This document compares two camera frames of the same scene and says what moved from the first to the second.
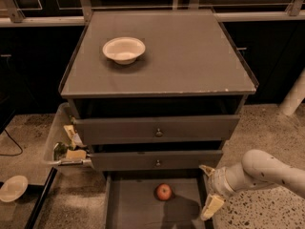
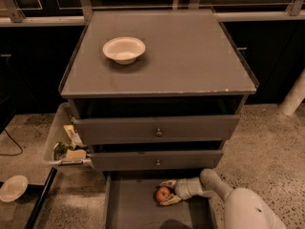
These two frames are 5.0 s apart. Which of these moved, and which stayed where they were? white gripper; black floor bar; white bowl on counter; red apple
Moved: white gripper
Stayed: red apple; white bowl on counter; black floor bar
